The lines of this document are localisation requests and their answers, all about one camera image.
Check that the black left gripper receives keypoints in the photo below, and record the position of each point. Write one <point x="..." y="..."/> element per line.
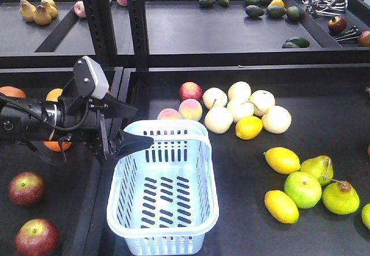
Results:
<point x="83" y="120"/>

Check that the light blue plastic basket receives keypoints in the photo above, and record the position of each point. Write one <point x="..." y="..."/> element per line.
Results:
<point x="163" y="199"/>

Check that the pink green peach left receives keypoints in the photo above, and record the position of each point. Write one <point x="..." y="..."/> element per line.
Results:
<point x="169" y="114"/>

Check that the pink green peach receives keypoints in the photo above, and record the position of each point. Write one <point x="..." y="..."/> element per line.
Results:
<point x="169" y="114"/>
<point x="190" y="109"/>

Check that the small orange front left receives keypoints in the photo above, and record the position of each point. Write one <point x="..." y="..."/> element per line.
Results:
<point x="54" y="146"/>

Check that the yellow orange fruit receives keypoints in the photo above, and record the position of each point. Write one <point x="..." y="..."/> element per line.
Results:
<point x="54" y="94"/>

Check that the pink green peach right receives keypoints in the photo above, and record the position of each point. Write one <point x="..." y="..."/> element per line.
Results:
<point x="190" y="109"/>

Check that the red apple on right stand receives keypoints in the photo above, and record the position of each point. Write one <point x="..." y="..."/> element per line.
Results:
<point x="190" y="90"/>

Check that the white pear rear left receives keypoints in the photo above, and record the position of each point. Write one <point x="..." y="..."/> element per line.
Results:
<point x="214" y="97"/>

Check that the white pear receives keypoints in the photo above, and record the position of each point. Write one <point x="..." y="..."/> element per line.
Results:
<point x="214" y="97"/>
<point x="240" y="108"/>
<point x="239" y="90"/>
<point x="218" y="119"/>
<point x="262" y="101"/>
<point x="277" y="120"/>

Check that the white pear front left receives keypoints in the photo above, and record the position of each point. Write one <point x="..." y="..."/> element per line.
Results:
<point x="218" y="119"/>

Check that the dark red apple rear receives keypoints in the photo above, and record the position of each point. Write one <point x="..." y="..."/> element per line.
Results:
<point x="27" y="189"/>

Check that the dark red apple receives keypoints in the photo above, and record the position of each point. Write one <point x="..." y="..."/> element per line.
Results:
<point x="27" y="189"/>
<point x="37" y="237"/>

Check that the orange behind centre apple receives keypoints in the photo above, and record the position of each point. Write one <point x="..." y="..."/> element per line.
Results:
<point x="13" y="92"/>

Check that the white pear rear centre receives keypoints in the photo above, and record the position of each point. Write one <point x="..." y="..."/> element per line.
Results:
<point x="239" y="90"/>

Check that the yellow lemon by pears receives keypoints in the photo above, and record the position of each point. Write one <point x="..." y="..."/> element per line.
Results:
<point x="248" y="127"/>

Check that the yellow brown pears cluster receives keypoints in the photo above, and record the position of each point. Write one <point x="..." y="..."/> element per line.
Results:
<point x="43" y="14"/>

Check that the dark red apple front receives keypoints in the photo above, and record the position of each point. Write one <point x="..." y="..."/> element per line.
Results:
<point x="37" y="237"/>

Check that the white pear rear right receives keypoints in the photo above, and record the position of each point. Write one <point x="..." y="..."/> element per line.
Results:
<point x="262" y="101"/>

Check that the white pear front right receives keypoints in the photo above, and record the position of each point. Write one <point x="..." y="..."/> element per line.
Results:
<point x="277" y="120"/>

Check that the yellow lemon middle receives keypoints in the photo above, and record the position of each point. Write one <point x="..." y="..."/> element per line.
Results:
<point x="282" y="160"/>

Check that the black upper display shelf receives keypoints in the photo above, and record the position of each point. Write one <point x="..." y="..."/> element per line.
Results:
<point x="180" y="33"/>

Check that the yellow lemon front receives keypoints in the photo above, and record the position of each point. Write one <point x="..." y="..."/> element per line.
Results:
<point x="281" y="206"/>

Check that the green apple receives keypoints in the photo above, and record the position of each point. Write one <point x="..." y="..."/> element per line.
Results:
<point x="303" y="188"/>

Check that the green pear rear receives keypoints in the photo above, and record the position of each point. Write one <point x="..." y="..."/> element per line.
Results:
<point x="321" y="167"/>

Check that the green pear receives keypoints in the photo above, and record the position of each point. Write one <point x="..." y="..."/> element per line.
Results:
<point x="340" y="197"/>
<point x="321" y="167"/>

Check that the green pear front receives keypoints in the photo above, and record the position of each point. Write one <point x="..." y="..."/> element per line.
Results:
<point x="340" y="197"/>

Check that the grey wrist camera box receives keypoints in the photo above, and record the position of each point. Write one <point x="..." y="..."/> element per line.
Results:
<point x="90" y="78"/>

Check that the black shelf upright post right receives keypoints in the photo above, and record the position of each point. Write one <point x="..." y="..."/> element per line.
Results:
<point x="137" y="16"/>

